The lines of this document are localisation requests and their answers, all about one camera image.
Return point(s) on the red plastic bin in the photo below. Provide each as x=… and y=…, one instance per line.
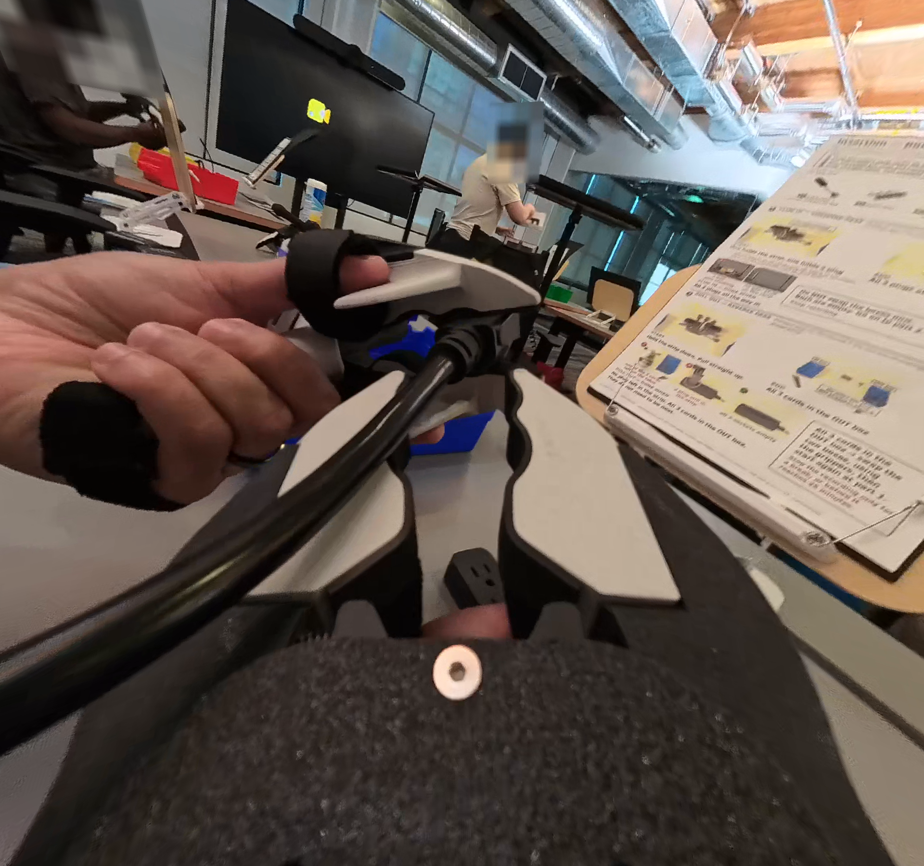
x=195, y=184

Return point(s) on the black power strip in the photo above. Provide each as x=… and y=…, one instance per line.
x=473, y=577

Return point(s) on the person's left hand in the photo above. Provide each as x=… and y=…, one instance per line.
x=144, y=317

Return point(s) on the person's right hand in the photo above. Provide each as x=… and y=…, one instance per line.
x=469, y=624

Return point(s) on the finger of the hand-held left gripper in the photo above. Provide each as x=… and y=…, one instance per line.
x=469, y=397
x=469, y=281

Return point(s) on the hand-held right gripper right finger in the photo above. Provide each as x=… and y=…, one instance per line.
x=577, y=505

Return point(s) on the black video bar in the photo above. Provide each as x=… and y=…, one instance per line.
x=346, y=50

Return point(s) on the grey desk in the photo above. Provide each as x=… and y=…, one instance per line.
x=72, y=556

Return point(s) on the silver ventilation duct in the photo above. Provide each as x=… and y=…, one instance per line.
x=433, y=21
x=577, y=21

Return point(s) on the large black wall monitor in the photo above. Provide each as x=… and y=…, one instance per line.
x=289, y=130

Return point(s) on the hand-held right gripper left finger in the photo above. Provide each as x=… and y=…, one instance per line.
x=361, y=527

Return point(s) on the printed instruction sheet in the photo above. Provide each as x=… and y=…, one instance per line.
x=794, y=339

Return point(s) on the white wipes canister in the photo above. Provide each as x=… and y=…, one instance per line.
x=315, y=202

